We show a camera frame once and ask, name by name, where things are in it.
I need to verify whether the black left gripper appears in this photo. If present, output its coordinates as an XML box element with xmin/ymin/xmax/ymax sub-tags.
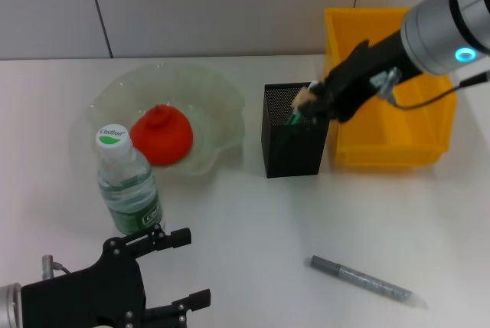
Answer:
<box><xmin>21</xmin><ymin>225</ymin><xmax>212</xmax><ymax>328</ymax></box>

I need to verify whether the clear bottle with green label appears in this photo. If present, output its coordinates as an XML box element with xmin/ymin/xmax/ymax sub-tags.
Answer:
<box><xmin>95</xmin><ymin>125</ymin><xmax>165</xmax><ymax>235</ymax></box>

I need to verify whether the beige eraser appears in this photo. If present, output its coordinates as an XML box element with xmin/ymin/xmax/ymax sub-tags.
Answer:
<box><xmin>292</xmin><ymin>88</ymin><xmax>314</xmax><ymax>112</ymax></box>

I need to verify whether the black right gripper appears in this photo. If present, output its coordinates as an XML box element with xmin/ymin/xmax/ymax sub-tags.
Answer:
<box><xmin>296</xmin><ymin>31</ymin><xmax>423</xmax><ymax>125</ymax></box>

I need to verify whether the right gripper connector cable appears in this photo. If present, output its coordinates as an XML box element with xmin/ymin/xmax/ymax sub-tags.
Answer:
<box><xmin>369</xmin><ymin>67</ymin><xmax>490</xmax><ymax>110</ymax></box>

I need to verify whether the gripper connector cable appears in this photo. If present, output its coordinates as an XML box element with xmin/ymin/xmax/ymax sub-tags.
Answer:
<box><xmin>369</xmin><ymin>67</ymin><xmax>490</xmax><ymax>110</ymax></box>
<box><xmin>41</xmin><ymin>254</ymin><xmax>72</xmax><ymax>278</ymax></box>

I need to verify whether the black mesh pen holder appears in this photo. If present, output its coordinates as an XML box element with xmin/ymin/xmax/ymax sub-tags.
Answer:
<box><xmin>261</xmin><ymin>81</ymin><xmax>331</xmax><ymax>179</ymax></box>

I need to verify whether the yellow plastic bin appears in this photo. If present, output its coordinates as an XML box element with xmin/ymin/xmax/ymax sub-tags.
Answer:
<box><xmin>323</xmin><ymin>7</ymin><xmax>458</xmax><ymax>170</ymax></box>

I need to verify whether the wavy green glass fruit plate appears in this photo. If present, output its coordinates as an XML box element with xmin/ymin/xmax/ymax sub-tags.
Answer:
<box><xmin>88</xmin><ymin>62</ymin><xmax>246</xmax><ymax>187</ymax></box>

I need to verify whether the left gripper connector cable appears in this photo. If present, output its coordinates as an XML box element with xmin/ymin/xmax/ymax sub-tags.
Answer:
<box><xmin>41</xmin><ymin>254</ymin><xmax>72</xmax><ymax>278</ymax></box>

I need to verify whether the red-orange toy fruit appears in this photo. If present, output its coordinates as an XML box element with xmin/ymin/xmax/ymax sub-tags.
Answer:
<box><xmin>129</xmin><ymin>104</ymin><xmax>194</xmax><ymax>167</ymax></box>

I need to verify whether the grey marker pen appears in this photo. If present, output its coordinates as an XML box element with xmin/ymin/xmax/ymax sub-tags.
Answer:
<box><xmin>309</xmin><ymin>254</ymin><xmax>429</xmax><ymax>310</ymax></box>

